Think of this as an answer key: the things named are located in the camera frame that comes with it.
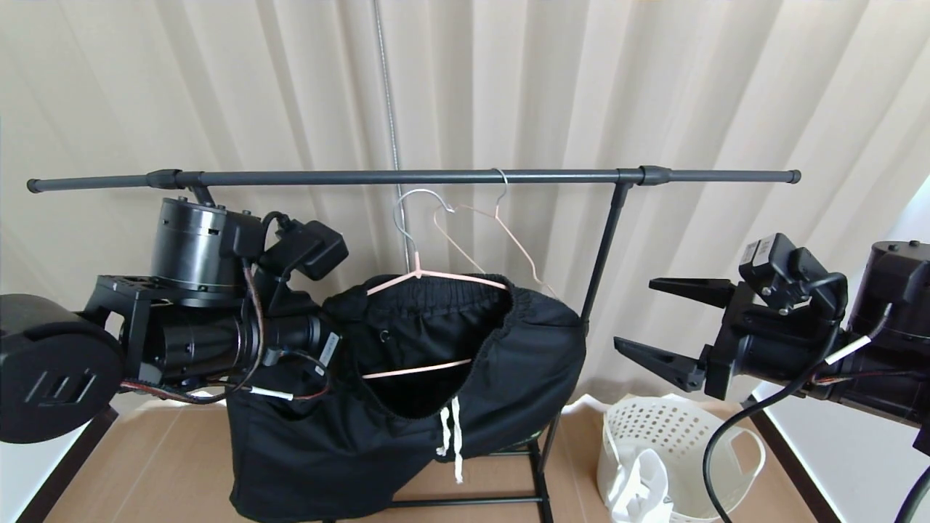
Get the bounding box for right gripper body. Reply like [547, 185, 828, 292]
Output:
[701, 282, 854, 402]

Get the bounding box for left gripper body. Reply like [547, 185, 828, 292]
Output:
[153, 309, 341, 382]

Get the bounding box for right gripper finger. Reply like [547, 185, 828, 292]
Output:
[649, 277, 738, 309]
[614, 336, 711, 393]

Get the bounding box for black shorts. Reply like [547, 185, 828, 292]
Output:
[227, 272, 588, 523]

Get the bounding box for pink clothes hanger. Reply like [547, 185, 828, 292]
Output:
[434, 169, 559, 299]
[361, 189, 509, 380]

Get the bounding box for white laundry basket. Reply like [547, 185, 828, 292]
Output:
[597, 394, 767, 523]

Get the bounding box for black clothes rack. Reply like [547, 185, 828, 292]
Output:
[27, 167, 802, 523]

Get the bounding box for white garment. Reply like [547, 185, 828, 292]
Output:
[606, 445, 671, 523]

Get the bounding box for beige curtain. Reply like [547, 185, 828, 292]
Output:
[0, 0, 930, 429]

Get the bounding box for thin metal curtain wand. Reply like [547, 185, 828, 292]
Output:
[371, 0, 412, 269]

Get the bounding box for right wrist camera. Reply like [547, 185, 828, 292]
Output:
[739, 232, 849, 320]

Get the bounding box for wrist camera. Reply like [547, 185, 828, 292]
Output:
[739, 232, 849, 320]
[258, 211, 349, 313]

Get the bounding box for black cable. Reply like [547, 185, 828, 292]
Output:
[701, 272, 930, 523]

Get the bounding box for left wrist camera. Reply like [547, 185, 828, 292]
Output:
[258, 211, 349, 313]

